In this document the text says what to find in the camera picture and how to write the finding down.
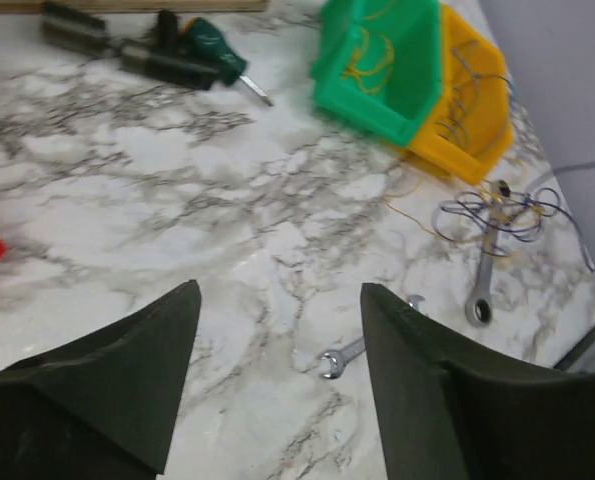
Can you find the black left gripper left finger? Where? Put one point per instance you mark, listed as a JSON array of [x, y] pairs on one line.
[[103, 406]]

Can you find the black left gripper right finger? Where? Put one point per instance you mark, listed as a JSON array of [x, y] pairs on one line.
[[451, 408]]

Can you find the silver ratchet wrench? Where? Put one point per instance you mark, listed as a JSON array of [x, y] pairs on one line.
[[478, 306]]

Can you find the silver open-end wrench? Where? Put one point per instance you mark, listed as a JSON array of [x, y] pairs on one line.
[[334, 362]]

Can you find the yellow plastic bin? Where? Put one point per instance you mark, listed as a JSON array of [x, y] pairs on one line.
[[469, 128]]

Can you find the green plastic bin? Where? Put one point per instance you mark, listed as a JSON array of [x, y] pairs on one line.
[[379, 65]]

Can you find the small black cylinder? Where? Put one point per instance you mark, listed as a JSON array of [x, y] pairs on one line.
[[73, 30]]

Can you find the wooden board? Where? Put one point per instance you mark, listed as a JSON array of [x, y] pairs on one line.
[[138, 6]]

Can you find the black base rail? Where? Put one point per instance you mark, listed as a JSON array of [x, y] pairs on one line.
[[592, 345]]

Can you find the black cylindrical tool handle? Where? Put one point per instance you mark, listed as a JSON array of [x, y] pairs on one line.
[[174, 68]]

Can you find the green handled screwdriver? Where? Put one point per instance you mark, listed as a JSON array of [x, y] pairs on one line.
[[208, 41]]

